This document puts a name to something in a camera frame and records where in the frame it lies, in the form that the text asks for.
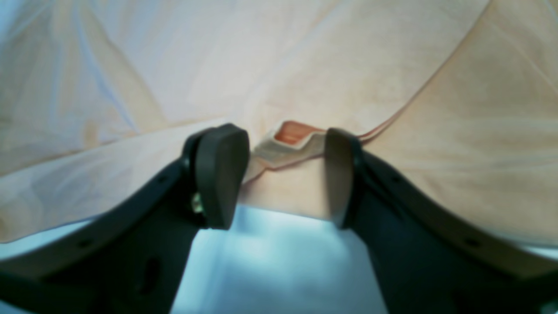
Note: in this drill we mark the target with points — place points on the peach orange T-shirt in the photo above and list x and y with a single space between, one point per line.
459 95

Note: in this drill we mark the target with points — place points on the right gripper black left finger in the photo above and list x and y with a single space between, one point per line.
131 260

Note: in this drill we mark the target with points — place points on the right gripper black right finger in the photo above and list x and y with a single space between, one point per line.
427 260

